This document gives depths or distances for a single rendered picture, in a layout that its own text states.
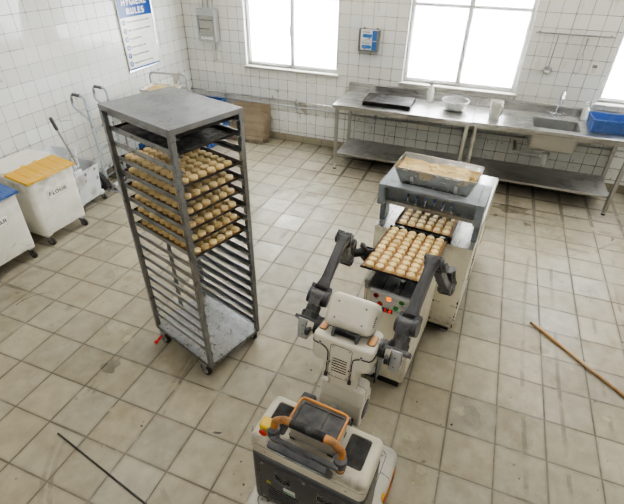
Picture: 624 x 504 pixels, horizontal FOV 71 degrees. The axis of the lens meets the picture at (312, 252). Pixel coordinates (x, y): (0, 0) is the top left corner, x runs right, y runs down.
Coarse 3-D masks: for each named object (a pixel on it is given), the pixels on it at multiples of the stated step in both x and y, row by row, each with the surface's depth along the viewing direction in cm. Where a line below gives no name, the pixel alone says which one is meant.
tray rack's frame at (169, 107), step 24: (144, 96) 253; (168, 96) 254; (192, 96) 254; (144, 120) 220; (168, 120) 220; (192, 120) 221; (216, 120) 229; (120, 168) 263; (144, 264) 304; (216, 312) 349; (216, 336) 328; (240, 336) 328; (216, 360) 309
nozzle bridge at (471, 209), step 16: (384, 192) 311; (400, 192) 315; (416, 192) 300; (432, 192) 299; (480, 192) 300; (384, 208) 330; (416, 208) 310; (448, 208) 304; (464, 208) 299; (480, 208) 285; (480, 224) 293
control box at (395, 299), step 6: (372, 288) 268; (372, 294) 269; (378, 294) 266; (384, 294) 264; (390, 294) 264; (372, 300) 271; (378, 300) 269; (384, 300) 267; (396, 300) 262; (402, 300) 260; (408, 300) 260; (384, 306) 269; (390, 306) 267; (396, 306) 264; (402, 306) 263; (396, 312) 267
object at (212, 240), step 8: (144, 224) 286; (152, 224) 283; (232, 224) 284; (160, 232) 277; (216, 232) 276; (224, 232) 276; (232, 232) 280; (176, 240) 268; (208, 240) 271; (216, 240) 269; (184, 248) 265; (200, 248) 262; (208, 248) 265
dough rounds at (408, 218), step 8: (408, 208) 337; (408, 216) 325; (416, 216) 323; (424, 216) 323; (408, 224) 316; (416, 224) 318; (424, 224) 317; (432, 224) 314; (440, 224) 314; (448, 224) 315; (440, 232) 309; (448, 232) 306
